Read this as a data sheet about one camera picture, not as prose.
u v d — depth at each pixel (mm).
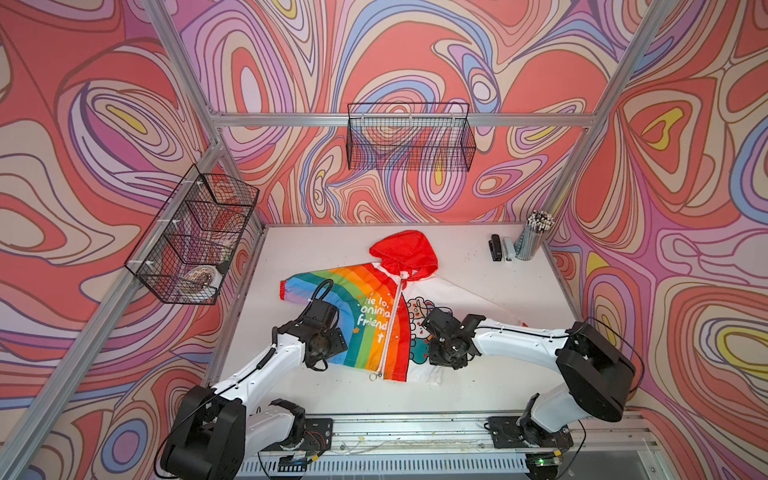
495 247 1083
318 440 720
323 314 681
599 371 444
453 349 628
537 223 959
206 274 719
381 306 957
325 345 723
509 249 1076
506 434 714
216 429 398
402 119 866
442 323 691
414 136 954
